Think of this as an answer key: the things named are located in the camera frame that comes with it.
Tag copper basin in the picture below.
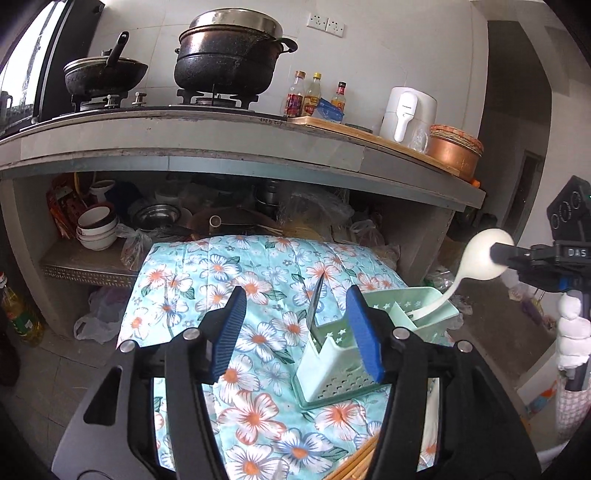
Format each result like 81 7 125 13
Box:
426 134 483 182

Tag dark bottle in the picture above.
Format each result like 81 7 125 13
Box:
0 314 22 387

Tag green plastic utensil holder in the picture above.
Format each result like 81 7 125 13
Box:
293 286 461 411

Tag large clear plastic bag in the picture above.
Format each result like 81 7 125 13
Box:
277 187 354 241

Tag person's right forearm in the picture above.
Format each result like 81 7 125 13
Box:
554 367 591 441

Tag small clear plastic bag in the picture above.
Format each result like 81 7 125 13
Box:
121 228 154 273

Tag cooking oil bottle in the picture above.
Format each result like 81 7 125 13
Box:
0 272 45 347

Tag white plastic bag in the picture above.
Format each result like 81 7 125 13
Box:
74 288 126 344

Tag window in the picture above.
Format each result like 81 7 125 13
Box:
0 0 65 126

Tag red label sauce bottle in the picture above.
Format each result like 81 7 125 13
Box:
284 71 306 117

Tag blue packet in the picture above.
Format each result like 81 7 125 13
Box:
318 98 345 123

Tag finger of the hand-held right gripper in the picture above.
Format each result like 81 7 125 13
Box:
491 242 591 292

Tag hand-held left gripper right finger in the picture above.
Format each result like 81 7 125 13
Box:
346 285 542 480

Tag pink plastic bag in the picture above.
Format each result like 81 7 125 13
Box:
348 219 387 248

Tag person's right hand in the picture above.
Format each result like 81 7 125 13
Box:
556 291 591 370

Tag black stockpot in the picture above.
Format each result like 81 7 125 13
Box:
174 25 298 93

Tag steel pot lid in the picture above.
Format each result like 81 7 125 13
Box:
188 8 283 40

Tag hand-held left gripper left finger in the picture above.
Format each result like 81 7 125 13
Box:
51 286 247 480

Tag steel basin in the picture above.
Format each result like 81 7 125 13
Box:
129 203 184 230

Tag yellow cap sauce bottle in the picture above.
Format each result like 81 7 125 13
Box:
302 72 322 117

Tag doorway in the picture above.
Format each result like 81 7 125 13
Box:
501 150 546 241

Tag white soup spoon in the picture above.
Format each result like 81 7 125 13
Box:
406 228 516 321

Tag wooden cutting board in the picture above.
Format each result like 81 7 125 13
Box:
288 115 462 177

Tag black wok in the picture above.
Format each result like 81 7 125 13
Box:
64 31 149 97

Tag stacked steel pots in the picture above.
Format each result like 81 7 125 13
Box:
254 180 283 216

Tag floral blue blanket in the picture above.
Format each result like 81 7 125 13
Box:
117 234 458 480

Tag red snack packet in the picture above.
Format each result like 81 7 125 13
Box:
46 178 83 238

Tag stack of white bowls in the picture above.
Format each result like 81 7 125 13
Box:
76 205 119 252

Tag gas stove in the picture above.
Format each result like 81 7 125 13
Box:
0 90 289 139

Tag white cup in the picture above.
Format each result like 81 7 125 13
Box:
90 180 116 204

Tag black panel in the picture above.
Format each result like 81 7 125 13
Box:
33 0 108 123

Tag white air fryer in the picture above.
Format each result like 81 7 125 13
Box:
379 86 438 143

